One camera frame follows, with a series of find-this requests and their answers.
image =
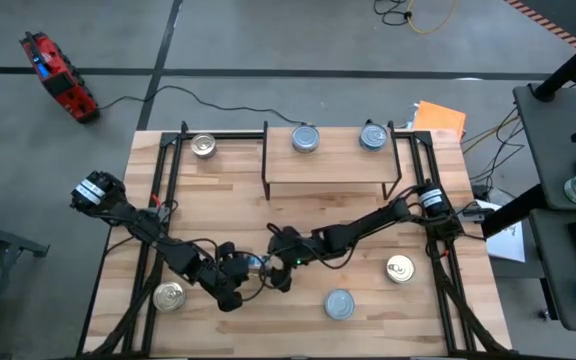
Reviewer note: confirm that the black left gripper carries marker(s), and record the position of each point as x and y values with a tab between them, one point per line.
229	275

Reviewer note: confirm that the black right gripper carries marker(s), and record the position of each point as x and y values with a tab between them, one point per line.
290	255

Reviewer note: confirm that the blue label seafood can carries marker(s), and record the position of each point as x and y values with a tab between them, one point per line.
257	263

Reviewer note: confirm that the green label seafood can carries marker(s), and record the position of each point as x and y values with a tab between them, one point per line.
339	304

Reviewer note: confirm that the rainbow label seafood can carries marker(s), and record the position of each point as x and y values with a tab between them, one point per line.
203	145

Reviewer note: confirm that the silver plain lid can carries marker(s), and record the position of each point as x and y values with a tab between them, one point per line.
305	138

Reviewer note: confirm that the white red label seafood can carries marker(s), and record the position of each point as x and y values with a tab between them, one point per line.
400	268

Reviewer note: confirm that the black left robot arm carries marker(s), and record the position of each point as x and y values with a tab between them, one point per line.
168	245

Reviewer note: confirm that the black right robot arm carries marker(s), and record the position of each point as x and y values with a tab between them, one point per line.
368	225

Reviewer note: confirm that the gold lid seafood can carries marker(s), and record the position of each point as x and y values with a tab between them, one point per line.
169	296

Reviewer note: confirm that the wooden shelf black metal legs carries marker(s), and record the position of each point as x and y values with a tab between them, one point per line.
338	165

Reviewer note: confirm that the orange folder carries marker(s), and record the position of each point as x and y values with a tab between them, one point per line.
438	119

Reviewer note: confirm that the white paper sheet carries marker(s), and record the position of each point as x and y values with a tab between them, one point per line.
508	245

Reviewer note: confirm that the black stand pole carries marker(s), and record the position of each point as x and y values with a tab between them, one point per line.
513	210
573	65

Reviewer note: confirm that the dark grey side desk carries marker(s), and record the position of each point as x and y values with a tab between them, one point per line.
553	280
548	150

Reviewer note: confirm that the hazard striped floor mat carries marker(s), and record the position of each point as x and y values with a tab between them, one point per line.
543	22

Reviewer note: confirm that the black metal table frame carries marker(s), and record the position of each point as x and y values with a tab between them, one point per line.
228	135

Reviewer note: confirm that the grey metal cart frame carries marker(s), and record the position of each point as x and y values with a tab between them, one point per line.
8	239

